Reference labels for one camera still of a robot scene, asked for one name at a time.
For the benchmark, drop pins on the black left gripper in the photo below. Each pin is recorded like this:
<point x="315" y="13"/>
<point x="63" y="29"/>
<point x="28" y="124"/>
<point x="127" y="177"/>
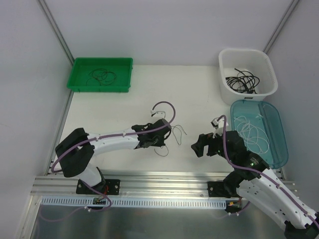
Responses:
<point x="162" y="128"/>

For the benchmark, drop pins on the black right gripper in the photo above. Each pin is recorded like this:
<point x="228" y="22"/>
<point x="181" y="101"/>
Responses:
<point x="209" y="145"/>

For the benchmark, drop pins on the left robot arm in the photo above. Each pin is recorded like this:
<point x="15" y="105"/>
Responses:
<point x="79" y="147"/>

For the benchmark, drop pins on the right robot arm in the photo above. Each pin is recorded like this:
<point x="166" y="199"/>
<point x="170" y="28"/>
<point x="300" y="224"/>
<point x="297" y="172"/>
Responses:
<point x="253" y="179"/>

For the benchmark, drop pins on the teal transparent plastic bin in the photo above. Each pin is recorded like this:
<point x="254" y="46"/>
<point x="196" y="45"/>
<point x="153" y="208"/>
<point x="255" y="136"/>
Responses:
<point x="259" y="124"/>

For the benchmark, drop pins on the green plastic tray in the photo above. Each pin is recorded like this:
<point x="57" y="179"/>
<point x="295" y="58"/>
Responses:
<point x="101" y="75"/>

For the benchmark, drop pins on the white plastic basin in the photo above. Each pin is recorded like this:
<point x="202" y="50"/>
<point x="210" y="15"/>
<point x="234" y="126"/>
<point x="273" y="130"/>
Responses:
<point x="234" y="60"/>

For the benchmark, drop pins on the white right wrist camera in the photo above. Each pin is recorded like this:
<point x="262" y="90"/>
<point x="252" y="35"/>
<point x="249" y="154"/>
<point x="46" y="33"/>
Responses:
<point x="218" y="125"/>

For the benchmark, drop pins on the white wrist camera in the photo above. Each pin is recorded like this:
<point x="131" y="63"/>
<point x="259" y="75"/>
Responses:
<point x="158" y="114"/>
<point x="218" y="125"/>

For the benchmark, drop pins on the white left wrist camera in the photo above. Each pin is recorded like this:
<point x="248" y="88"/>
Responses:
<point x="158" y="114"/>

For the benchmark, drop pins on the aluminium mounting rail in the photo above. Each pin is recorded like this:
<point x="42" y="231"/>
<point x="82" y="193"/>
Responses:
<point x="135" y="184"/>

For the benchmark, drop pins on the white slotted cable duct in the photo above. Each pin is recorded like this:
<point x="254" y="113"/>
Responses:
<point x="135" y="202"/>

